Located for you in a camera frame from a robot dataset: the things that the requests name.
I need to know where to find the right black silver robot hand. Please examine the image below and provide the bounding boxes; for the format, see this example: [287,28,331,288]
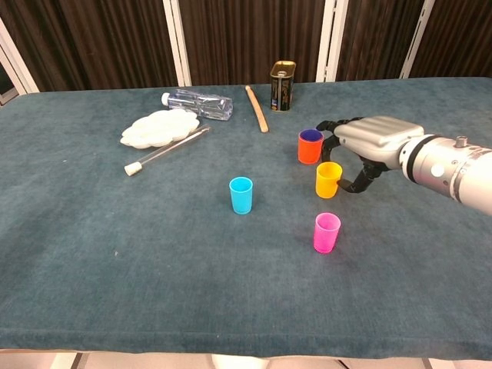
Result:
[315,115,426,194]

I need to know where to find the yellow plastic cup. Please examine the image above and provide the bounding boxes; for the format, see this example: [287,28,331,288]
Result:
[315,161,344,200]

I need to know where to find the pink plastic cup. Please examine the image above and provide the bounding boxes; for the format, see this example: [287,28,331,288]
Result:
[313,212,342,254]

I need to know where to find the light blue plastic cup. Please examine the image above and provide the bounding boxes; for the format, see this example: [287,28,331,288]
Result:
[228,176,254,215]

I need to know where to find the orange plastic cup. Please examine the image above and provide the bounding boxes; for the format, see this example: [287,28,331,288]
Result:
[298,129,324,165]

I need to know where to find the dark slatted partition panel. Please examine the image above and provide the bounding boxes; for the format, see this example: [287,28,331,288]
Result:
[0,0,191,95]
[317,0,437,82]
[399,0,492,80]
[163,0,337,88]

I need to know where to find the gold black tin can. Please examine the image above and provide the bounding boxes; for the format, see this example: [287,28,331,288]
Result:
[269,59,297,113]

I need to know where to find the wooden drumstick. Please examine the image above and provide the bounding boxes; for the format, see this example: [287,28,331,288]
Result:
[244,85,270,134]

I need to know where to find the clear plastic water bottle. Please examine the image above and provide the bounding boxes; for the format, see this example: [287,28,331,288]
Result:
[160,88,234,121]

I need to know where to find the glass tube with white stopper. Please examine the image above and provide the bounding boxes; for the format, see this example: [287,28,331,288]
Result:
[124,125,212,178]

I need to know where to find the white flower paint palette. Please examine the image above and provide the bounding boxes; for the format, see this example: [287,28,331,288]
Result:
[119,108,201,149]

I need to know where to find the blue table cloth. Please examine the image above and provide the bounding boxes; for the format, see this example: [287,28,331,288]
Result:
[0,76,492,357]

